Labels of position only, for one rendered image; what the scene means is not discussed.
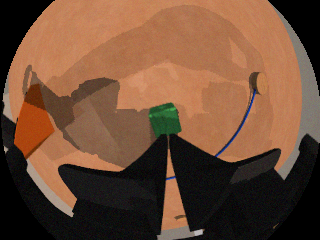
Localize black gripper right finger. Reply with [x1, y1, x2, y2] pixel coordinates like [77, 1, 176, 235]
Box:
[169, 133, 281, 232]

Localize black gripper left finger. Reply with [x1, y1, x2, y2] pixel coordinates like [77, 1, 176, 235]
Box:
[57, 133, 168, 236]

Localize green square block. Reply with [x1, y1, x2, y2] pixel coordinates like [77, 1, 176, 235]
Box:
[148, 103, 183, 137]

